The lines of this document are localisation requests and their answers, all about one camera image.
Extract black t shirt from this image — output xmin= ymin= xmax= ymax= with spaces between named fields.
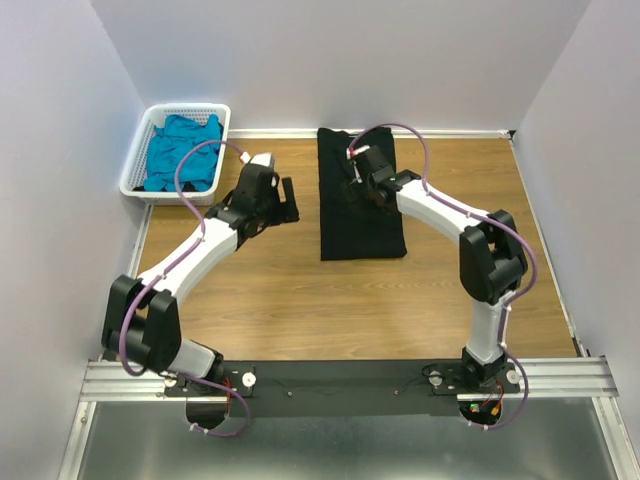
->
xmin=317 ymin=127 xmax=407 ymax=261

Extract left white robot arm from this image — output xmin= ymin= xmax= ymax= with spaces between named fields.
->
xmin=101 ymin=153 xmax=299 ymax=395

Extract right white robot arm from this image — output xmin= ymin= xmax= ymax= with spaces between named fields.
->
xmin=347 ymin=146 xmax=528 ymax=392

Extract blue t shirt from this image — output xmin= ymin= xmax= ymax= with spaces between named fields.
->
xmin=142 ymin=114 xmax=223 ymax=192

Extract white plastic basket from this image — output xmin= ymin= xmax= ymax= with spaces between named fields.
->
xmin=120 ymin=103 xmax=231 ymax=205

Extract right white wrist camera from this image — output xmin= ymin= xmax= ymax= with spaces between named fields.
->
xmin=347 ymin=145 xmax=372 ymax=184

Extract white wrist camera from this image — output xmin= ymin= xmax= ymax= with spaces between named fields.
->
xmin=240 ymin=152 xmax=275 ymax=173
xmin=347 ymin=145 xmax=372 ymax=184

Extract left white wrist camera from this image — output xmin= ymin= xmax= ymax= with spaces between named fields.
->
xmin=240 ymin=152 xmax=275 ymax=173

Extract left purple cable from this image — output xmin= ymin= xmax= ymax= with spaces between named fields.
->
xmin=118 ymin=140 xmax=251 ymax=377

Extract purple cable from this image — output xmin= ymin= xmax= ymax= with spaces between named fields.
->
xmin=349 ymin=122 xmax=540 ymax=351
xmin=118 ymin=140 xmax=251 ymax=377

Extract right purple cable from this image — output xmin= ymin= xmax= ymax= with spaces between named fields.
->
xmin=349 ymin=122 xmax=540 ymax=351

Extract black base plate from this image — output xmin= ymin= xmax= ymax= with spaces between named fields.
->
xmin=165 ymin=358 xmax=521 ymax=424

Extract aluminium rail frame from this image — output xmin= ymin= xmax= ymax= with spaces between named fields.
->
xmin=62 ymin=206 xmax=639 ymax=479

